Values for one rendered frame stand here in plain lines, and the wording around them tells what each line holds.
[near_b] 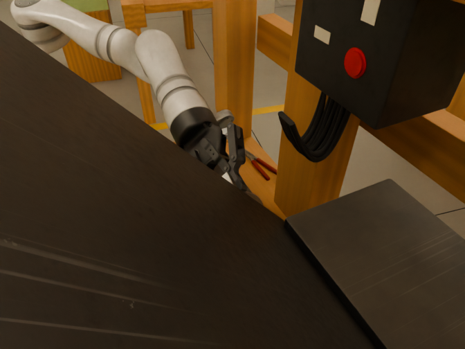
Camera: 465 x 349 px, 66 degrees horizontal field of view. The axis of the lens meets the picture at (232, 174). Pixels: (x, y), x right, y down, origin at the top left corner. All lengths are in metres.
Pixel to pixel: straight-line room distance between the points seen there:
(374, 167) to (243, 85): 1.69
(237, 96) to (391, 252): 0.76
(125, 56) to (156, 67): 0.11
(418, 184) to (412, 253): 2.15
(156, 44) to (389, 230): 0.47
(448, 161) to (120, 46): 0.59
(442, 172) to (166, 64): 0.48
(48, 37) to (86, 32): 0.13
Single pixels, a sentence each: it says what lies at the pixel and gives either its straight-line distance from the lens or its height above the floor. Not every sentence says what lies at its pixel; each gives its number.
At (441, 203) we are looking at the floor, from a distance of 2.54.
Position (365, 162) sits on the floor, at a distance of 2.65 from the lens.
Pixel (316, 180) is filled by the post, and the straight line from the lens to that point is 0.78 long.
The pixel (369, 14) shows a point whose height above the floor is 1.46.
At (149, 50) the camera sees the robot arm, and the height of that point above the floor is 1.34.
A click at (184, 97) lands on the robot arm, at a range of 0.58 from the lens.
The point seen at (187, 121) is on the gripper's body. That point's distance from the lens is 0.55.
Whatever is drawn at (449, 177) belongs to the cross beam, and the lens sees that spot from 0.65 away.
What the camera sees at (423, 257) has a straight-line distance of 0.47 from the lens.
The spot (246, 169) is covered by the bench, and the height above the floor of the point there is 0.88.
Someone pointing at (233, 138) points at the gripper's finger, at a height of 1.28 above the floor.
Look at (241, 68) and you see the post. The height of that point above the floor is 1.13.
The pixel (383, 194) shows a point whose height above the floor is 1.24.
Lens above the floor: 1.58
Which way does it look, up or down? 41 degrees down
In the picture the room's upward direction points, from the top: straight up
